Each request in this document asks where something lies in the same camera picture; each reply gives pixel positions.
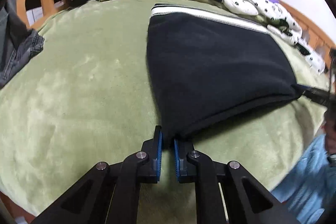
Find black pants with white stripe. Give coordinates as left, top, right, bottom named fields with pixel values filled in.
left=146, top=3, right=301, bottom=140

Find person's right hand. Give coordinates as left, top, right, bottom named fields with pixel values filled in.
left=324, top=111, right=336, bottom=155

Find green plush bed blanket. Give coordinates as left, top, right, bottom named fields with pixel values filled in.
left=1, top=0, right=325, bottom=216

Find grey jeans on footboard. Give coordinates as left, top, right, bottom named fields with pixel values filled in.
left=0, top=1, right=45, bottom=88

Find wooden bed frame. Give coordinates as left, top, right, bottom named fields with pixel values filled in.
left=17, top=0, right=335, bottom=65

